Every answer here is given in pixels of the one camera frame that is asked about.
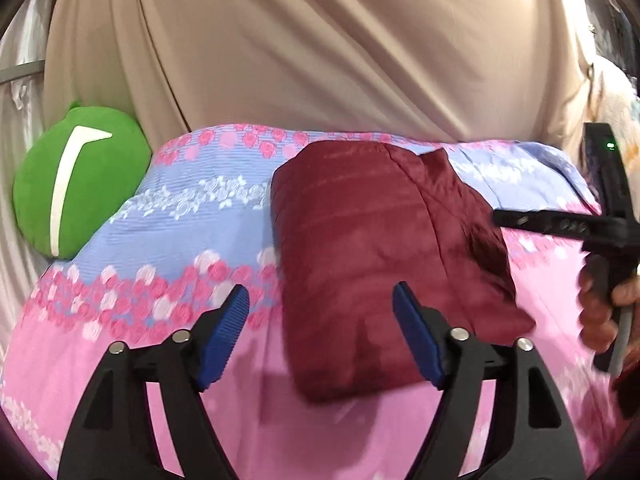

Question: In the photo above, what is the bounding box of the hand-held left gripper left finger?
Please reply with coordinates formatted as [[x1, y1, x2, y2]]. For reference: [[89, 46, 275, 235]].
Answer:
[[57, 284, 251, 480]]

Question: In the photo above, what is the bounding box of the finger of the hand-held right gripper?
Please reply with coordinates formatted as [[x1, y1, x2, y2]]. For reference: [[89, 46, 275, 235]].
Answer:
[[492, 209, 592, 242]]

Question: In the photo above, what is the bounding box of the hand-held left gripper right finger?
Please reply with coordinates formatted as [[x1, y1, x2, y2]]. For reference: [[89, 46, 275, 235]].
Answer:
[[391, 281, 586, 480]]

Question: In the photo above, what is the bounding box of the maroon puffer jacket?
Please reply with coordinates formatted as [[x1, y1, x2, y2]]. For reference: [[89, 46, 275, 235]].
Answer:
[[270, 140, 537, 403]]

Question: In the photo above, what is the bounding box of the person's right hand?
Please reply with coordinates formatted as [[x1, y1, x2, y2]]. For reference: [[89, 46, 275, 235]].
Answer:
[[579, 260, 640, 357]]

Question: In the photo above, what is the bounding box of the floral striped bed sheet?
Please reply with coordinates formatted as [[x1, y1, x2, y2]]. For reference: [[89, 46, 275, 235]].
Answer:
[[0, 122, 640, 480]]

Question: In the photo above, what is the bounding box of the green plush pillow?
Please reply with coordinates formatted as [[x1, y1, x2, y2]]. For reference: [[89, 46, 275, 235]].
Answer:
[[12, 101, 153, 261]]

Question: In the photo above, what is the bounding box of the beige curtain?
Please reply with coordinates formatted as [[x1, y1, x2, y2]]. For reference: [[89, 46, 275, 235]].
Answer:
[[42, 0, 598, 171]]

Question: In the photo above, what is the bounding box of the white cloth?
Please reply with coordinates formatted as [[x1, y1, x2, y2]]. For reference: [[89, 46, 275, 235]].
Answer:
[[0, 0, 63, 241]]

